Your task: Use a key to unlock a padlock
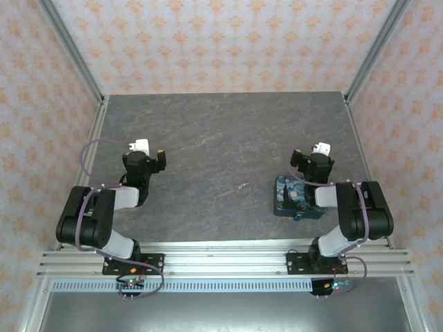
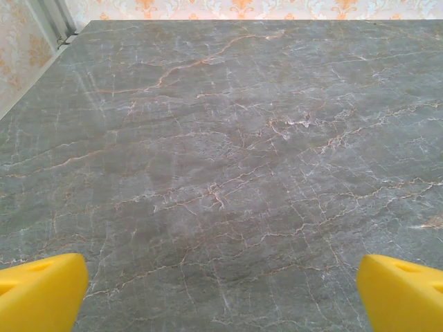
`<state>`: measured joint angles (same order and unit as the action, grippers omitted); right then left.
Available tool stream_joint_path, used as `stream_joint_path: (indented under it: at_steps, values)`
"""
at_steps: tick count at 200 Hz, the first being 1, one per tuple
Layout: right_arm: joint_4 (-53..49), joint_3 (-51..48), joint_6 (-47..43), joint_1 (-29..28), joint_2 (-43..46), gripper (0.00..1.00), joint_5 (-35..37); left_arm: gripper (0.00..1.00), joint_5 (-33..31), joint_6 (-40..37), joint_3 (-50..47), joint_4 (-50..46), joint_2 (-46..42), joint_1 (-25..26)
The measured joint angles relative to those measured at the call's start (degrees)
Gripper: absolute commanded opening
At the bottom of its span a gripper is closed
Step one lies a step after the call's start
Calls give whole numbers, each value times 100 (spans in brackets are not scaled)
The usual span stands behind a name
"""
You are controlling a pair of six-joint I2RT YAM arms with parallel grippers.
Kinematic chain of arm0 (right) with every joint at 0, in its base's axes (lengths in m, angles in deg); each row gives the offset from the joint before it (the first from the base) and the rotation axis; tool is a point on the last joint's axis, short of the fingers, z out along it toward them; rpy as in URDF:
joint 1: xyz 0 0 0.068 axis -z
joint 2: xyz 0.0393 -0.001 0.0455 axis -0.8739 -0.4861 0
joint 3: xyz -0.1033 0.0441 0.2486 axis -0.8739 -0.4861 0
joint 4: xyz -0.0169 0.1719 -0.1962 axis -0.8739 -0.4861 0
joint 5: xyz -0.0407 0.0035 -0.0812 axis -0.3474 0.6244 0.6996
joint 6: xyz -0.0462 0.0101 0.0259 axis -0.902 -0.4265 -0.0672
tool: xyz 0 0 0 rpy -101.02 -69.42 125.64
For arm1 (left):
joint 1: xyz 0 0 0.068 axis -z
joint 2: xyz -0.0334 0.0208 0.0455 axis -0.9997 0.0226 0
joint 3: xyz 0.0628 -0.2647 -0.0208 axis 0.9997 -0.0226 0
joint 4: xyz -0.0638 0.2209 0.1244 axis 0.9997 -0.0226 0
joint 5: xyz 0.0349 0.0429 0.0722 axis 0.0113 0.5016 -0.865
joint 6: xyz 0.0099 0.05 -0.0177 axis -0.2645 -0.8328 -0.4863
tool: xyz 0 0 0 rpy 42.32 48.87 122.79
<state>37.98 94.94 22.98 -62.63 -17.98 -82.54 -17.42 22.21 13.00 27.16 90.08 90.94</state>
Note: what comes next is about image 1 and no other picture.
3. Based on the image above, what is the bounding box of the starry night painted box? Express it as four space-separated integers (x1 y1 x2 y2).
272 175 326 219

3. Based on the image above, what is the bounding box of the right controller circuit board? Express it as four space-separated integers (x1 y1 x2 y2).
311 276 354 298

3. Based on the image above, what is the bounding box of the controller circuit board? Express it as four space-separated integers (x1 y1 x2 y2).
116 276 146 300
311 276 354 298

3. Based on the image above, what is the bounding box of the left controller circuit board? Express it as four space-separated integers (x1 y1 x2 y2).
116 276 146 300

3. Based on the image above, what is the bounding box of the grey metal panel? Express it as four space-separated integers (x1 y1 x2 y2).
37 292 409 332

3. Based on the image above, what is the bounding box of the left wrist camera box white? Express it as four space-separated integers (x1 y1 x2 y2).
128 138 150 156

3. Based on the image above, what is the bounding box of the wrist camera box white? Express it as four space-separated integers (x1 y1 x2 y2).
311 141 332 156
128 138 150 156

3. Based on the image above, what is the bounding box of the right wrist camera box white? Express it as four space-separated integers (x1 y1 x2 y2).
311 141 332 156

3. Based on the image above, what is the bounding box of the left aluminium side rail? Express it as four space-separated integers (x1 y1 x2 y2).
55 96 110 250

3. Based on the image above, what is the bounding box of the aluminium side rail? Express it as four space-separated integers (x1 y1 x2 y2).
344 95 394 248
55 96 110 250

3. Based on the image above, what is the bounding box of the right aluminium side rail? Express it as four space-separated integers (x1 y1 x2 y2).
344 95 394 248

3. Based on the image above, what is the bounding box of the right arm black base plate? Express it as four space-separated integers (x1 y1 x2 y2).
286 251 349 276

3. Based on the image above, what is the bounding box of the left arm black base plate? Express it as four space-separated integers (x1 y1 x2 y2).
102 253 165 276

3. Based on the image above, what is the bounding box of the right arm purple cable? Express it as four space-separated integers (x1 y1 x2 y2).
287 162 368 298

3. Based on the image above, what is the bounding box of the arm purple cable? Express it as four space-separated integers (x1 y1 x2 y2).
75 138 165 300
287 162 368 298

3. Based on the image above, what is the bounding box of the left aluminium frame post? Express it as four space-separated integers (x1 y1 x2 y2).
36 0 105 104

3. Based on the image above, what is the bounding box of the aluminium frame post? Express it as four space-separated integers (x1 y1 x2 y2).
345 0 413 104
36 0 105 104

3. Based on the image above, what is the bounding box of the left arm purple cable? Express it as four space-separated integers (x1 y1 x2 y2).
75 138 165 300

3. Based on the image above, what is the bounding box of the aluminium front mounting rail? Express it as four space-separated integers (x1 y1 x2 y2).
36 241 415 277

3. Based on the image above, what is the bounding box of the right aluminium frame post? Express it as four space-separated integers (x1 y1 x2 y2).
345 0 413 104

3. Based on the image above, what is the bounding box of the slotted grey cable duct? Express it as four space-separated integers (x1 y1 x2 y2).
51 280 312 293

